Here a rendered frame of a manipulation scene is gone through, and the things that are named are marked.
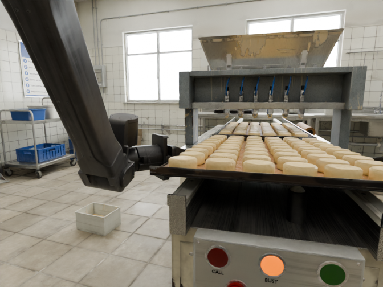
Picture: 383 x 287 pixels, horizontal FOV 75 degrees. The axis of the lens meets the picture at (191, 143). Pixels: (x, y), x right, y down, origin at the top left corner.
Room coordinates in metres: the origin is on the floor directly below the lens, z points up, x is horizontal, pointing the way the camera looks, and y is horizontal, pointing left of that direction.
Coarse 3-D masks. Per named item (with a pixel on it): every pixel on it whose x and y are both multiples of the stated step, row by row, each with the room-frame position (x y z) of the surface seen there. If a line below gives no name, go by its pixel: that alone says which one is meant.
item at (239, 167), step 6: (264, 144) 0.83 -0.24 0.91; (240, 150) 0.67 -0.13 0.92; (240, 156) 0.57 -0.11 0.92; (270, 156) 0.58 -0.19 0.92; (240, 162) 0.49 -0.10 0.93; (198, 168) 0.43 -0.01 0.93; (204, 168) 0.43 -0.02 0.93; (240, 168) 0.44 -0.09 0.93; (276, 168) 0.44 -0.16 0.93; (318, 174) 0.40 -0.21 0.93
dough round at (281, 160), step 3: (279, 159) 0.43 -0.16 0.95; (282, 159) 0.43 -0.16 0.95; (285, 159) 0.42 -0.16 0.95; (288, 159) 0.42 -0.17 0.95; (291, 159) 0.42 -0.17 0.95; (294, 159) 0.42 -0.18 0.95; (297, 159) 0.42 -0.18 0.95; (300, 159) 0.42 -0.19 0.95; (303, 159) 0.43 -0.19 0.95; (306, 159) 0.43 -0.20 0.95; (279, 162) 0.43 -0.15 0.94; (282, 162) 0.42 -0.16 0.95; (285, 162) 0.42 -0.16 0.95; (306, 162) 0.42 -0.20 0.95; (279, 165) 0.43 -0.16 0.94; (282, 165) 0.42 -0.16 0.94; (279, 168) 0.43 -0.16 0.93; (282, 168) 0.42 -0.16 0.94
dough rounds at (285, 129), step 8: (224, 128) 1.22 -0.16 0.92; (232, 128) 1.24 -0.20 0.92; (240, 128) 1.22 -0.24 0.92; (248, 128) 1.41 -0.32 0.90; (256, 128) 1.22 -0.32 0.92; (264, 128) 1.22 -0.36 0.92; (272, 128) 1.41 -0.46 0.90; (280, 128) 1.22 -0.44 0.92; (288, 128) 1.24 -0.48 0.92; (296, 128) 1.22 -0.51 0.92; (304, 136) 0.99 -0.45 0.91
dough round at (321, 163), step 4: (316, 160) 0.43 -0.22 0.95; (320, 160) 0.42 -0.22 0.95; (324, 160) 0.42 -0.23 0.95; (328, 160) 0.42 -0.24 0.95; (332, 160) 0.42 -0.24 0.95; (336, 160) 0.42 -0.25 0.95; (340, 160) 0.42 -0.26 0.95; (316, 164) 0.43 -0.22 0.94; (320, 164) 0.41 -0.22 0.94; (324, 164) 0.41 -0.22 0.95; (344, 164) 0.40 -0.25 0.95; (348, 164) 0.40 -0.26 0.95; (320, 168) 0.41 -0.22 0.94; (320, 172) 0.41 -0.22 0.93
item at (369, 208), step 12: (276, 120) 2.06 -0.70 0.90; (324, 192) 0.56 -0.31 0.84; (336, 192) 0.48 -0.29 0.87; (348, 192) 0.42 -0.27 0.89; (360, 192) 0.40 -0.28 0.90; (336, 204) 0.47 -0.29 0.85; (348, 204) 0.41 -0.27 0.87; (360, 204) 0.37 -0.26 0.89; (372, 204) 0.35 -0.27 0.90; (348, 216) 0.41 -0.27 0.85; (360, 216) 0.36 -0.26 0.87; (372, 216) 0.33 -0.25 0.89; (360, 228) 0.36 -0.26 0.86; (372, 228) 0.32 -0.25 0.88; (372, 240) 0.32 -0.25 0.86; (372, 252) 0.32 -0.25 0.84
